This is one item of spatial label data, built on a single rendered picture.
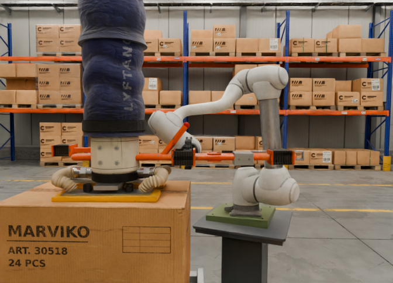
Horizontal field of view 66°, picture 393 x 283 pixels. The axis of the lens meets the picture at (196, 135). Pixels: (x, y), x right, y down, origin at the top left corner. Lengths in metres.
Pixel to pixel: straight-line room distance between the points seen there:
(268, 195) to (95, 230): 0.98
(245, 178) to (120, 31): 1.09
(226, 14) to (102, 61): 9.09
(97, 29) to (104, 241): 0.67
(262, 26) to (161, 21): 3.14
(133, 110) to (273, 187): 0.92
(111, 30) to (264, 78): 0.85
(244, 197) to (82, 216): 1.02
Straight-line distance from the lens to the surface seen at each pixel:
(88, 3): 1.12
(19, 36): 11.45
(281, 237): 1.65
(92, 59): 1.08
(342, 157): 9.08
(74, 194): 1.07
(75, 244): 1.06
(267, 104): 1.64
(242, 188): 1.77
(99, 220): 1.01
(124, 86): 1.05
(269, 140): 1.65
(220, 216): 1.81
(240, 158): 1.08
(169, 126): 1.38
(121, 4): 1.09
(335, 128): 10.33
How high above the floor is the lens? 1.34
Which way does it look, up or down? 3 degrees down
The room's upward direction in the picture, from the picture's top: straight up
